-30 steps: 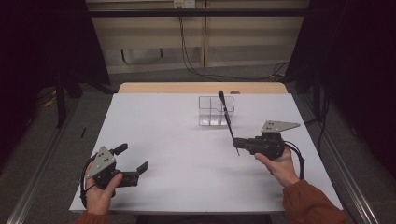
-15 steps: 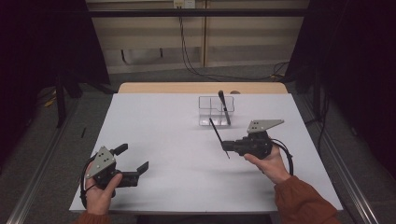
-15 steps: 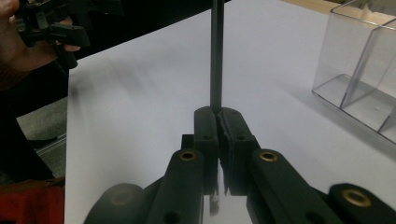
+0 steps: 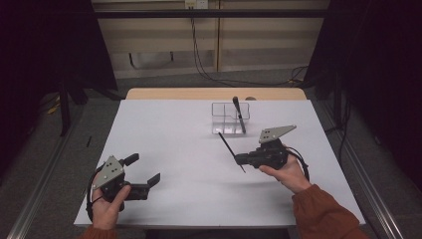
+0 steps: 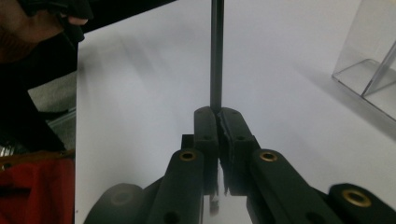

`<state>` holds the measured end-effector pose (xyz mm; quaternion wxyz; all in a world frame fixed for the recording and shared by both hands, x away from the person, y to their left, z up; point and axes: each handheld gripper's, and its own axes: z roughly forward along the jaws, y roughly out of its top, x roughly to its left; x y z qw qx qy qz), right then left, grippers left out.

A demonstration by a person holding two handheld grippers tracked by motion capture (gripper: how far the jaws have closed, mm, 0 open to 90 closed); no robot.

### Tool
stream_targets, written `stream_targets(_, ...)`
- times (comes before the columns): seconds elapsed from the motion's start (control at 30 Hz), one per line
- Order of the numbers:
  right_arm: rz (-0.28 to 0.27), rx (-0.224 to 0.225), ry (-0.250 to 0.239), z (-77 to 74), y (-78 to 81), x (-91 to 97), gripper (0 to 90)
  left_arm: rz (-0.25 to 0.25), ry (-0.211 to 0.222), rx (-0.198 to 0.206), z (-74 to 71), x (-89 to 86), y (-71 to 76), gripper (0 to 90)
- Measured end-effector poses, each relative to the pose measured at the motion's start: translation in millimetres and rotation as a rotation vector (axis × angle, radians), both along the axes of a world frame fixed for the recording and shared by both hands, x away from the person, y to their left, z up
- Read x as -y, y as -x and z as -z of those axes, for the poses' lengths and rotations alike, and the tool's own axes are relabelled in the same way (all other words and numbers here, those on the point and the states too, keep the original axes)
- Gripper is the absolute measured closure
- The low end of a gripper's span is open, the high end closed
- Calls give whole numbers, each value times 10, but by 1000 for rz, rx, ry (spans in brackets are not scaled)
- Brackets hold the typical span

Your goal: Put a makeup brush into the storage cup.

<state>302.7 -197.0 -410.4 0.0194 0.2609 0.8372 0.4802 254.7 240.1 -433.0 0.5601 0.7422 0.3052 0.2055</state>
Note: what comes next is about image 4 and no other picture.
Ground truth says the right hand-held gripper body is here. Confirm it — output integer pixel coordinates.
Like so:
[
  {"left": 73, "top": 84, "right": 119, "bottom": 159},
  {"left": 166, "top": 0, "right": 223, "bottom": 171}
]
[{"left": 253, "top": 124, "right": 298, "bottom": 171}]

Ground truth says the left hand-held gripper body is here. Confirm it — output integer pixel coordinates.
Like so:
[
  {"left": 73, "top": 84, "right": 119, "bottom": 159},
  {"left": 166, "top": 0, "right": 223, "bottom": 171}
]
[{"left": 93, "top": 154, "right": 149, "bottom": 212}]

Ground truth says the thin black makeup brush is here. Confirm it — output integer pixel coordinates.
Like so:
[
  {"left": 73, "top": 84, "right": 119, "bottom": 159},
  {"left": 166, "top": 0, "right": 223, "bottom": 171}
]
[{"left": 218, "top": 131, "right": 247, "bottom": 174}]

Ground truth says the clear acrylic organizer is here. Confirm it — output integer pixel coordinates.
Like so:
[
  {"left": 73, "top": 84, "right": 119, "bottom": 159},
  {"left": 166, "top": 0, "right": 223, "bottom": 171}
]
[{"left": 211, "top": 102, "right": 251, "bottom": 135}]

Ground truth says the black marker pen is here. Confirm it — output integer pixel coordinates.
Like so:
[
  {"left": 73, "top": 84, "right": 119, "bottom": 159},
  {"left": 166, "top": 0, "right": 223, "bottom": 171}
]
[{"left": 232, "top": 96, "right": 247, "bottom": 134}]

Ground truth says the person's left hand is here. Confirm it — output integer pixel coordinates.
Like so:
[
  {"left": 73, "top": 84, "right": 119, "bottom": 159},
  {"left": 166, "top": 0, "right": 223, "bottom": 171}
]
[{"left": 91, "top": 185, "right": 132, "bottom": 231}]

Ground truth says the person's right hand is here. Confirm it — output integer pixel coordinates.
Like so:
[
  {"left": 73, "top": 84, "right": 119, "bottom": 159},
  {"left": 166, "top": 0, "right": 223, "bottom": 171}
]
[{"left": 259, "top": 153, "right": 313, "bottom": 194}]

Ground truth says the white table sheet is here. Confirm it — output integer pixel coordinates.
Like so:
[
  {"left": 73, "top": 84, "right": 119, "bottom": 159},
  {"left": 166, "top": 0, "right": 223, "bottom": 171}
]
[{"left": 74, "top": 99, "right": 366, "bottom": 229}]

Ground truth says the black metal stand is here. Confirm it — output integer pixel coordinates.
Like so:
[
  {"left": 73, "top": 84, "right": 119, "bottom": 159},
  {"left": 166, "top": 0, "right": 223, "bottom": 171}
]
[{"left": 59, "top": 78, "right": 73, "bottom": 137}]

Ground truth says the wooden table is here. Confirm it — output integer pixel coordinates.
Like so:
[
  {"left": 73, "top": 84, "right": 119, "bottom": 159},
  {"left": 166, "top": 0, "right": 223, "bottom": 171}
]
[{"left": 124, "top": 87, "right": 308, "bottom": 102}]

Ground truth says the dark curtain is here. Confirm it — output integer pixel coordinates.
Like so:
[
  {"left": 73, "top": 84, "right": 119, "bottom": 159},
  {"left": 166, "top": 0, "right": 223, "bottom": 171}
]
[
  {"left": 303, "top": 0, "right": 422, "bottom": 190},
  {"left": 0, "top": 0, "right": 117, "bottom": 173}
]

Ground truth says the black horizontal bar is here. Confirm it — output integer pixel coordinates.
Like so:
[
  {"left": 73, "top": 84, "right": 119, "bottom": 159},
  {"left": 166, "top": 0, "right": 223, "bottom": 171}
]
[{"left": 94, "top": 9, "right": 329, "bottom": 19}]

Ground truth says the left hand-held gripper cable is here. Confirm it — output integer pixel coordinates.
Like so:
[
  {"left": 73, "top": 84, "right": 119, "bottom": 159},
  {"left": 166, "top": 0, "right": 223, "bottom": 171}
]
[{"left": 85, "top": 165, "right": 105, "bottom": 223}]

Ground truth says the metal floor rail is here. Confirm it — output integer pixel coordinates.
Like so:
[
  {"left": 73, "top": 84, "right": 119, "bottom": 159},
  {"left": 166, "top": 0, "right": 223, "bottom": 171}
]
[
  {"left": 6, "top": 109, "right": 86, "bottom": 239},
  {"left": 317, "top": 99, "right": 406, "bottom": 239}
]

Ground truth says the long black wall cable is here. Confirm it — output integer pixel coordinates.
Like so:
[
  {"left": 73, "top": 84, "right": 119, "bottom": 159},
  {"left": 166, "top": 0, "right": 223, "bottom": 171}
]
[{"left": 189, "top": 6, "right": 310, "bottom": 88}]

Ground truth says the wooden post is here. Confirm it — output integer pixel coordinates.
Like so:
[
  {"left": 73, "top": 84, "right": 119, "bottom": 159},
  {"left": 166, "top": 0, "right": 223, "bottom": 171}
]
[{"left": 213, "top": 0, "right": 223, "bottom": 73}]

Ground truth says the white wall socket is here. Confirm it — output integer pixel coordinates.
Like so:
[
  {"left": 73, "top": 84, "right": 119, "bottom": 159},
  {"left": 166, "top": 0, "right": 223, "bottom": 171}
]
[{"left": 184, "top": 0, "right": 209, "bottom": 10}]

